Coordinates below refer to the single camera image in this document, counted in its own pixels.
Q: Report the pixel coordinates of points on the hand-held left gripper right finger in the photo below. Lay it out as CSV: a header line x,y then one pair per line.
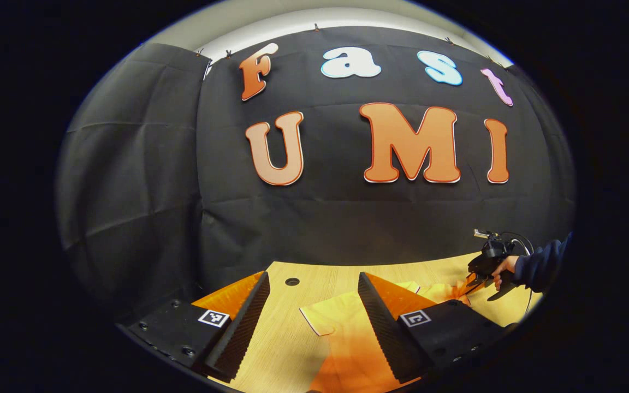
x,y
385,333

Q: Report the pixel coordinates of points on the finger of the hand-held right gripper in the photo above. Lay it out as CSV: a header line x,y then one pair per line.
x,y
470,285
503,292

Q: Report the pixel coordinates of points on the row of small backdrop clamps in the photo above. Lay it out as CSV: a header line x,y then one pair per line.
x,y
316,26

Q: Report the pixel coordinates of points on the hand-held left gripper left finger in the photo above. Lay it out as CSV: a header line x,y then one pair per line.
x,y
243,327

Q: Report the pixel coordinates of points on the orange polo T-shirt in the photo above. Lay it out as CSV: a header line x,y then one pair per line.
x,y
342,327

